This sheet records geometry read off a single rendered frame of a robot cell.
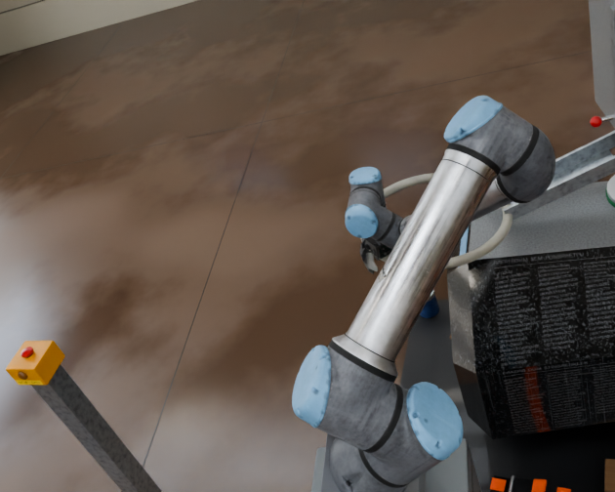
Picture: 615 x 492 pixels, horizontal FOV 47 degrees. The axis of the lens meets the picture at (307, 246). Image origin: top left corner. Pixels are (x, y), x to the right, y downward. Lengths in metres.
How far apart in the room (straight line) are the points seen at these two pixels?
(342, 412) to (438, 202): 0.45
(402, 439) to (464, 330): 0.93
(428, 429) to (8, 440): 2.86
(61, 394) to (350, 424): 1.27
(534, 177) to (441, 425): 0.53
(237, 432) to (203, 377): 0.43
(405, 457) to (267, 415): 1.82
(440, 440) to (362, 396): 0.18
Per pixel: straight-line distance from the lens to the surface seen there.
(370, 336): 1.38
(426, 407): 1.44
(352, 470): 1.55
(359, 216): 1.87
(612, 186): 2.43
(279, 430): 3.15
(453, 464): 1.83
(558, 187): 2.25
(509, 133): 1.44
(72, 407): 2.48
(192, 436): 3.33
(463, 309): 2.31
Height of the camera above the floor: 2.38
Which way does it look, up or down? 37 degrees down
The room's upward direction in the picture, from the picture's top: 22 degrees counter-clockwise
